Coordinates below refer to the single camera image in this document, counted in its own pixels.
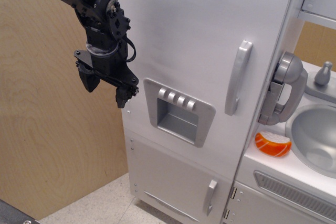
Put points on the silver toy sink basin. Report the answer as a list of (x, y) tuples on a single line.
[(312, 132)]

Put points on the grey toy faucet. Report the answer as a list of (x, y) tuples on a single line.
[(320, 84)]

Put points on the grey oven vent panel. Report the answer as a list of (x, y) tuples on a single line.
[(295, 195)]

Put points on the grey toy telephone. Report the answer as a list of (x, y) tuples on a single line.
[(285, 90)]

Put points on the silver ice dispenser panel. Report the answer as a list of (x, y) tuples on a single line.
[(177, 113)]

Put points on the silver fridge door handle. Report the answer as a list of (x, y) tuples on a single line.
[(240, 64)]

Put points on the silver freezer door handle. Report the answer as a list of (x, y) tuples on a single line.
[(207, 206)]

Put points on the orange salmon sushi toy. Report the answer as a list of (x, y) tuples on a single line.
[(272, 144)]

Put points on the white lower freezer door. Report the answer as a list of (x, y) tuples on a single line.
[(171, 183)]

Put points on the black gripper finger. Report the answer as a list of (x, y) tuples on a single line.
[(123, 94), (88, 78)]

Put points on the white toy fridge door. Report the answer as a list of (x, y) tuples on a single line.
[(191, 46)]

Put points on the brass lower cabinet hinge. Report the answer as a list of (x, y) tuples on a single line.
[(225, 214)]

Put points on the black device corner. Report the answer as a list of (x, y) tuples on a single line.
[(11, 215)]

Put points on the brass cabinet hinge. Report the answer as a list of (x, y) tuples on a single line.
[(233, 193), (225, 214)]

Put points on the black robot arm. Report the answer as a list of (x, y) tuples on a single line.
[(104, 22)]

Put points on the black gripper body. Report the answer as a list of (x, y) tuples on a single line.
[(109, 66)]

